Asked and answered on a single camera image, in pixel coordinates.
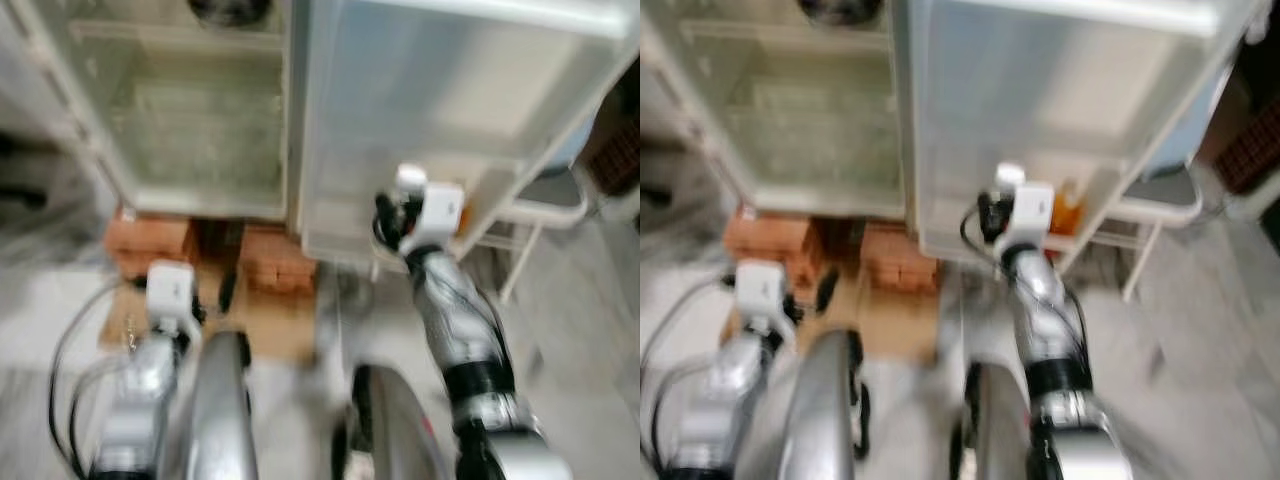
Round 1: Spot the silver left robot leg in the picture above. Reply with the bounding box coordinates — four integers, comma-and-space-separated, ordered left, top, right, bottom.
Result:
183, 330, 253, 480
778, 328, 867, 480

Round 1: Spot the red-brown plastic basket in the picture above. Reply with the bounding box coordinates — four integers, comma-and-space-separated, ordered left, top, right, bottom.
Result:
583, 118, 641, 198
1212, 122, 1280, 198

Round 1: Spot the red brick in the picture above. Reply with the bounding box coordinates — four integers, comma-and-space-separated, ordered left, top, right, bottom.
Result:
858, 225, 929, 298
103, 213, 198, 283
723, 213, 803, 283
238, 225, 319, 298

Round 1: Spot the black pot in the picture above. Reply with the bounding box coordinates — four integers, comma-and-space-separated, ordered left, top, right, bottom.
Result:
187, 0, 273, 29
796, 0, 883, 28

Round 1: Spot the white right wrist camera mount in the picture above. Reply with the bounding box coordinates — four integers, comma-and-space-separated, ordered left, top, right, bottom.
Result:
403, 181, 467, 258
1003, 181, 1058, 253

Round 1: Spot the white open fridge cabinet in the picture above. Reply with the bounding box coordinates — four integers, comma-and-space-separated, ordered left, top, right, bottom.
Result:
0, 0, 301, 223
640, 0, 913, 223

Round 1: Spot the white metal rack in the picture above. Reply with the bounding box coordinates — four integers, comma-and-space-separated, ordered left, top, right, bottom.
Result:
1085, 160, 1204, 304
478, 165, 593, 304

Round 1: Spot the silver robot leg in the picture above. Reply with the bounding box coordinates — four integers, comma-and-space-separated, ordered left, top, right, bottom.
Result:
183, 330, 253, 480
343, 363, 451, 480
778, 328, 867, 480
963, 360, 1043, 480

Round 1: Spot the silver right robot leg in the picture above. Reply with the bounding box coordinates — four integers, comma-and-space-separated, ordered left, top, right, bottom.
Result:
343, 363, 451, 480
963, 360, 1043, 480

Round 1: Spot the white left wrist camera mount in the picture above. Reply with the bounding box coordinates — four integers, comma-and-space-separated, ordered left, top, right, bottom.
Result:
733, 260, 786, 321
144, 260, 198, 323

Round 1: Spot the brown cardboard sheet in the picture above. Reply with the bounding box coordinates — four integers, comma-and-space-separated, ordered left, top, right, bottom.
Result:
98, 280, 323, 366
720, 280, 946, 366

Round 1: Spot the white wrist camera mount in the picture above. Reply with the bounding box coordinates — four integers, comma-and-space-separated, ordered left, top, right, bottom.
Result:
403, 181, 467, 258
733, 260, 786, 321
1003, 181, 1058, 253
144, 260, 198, 323

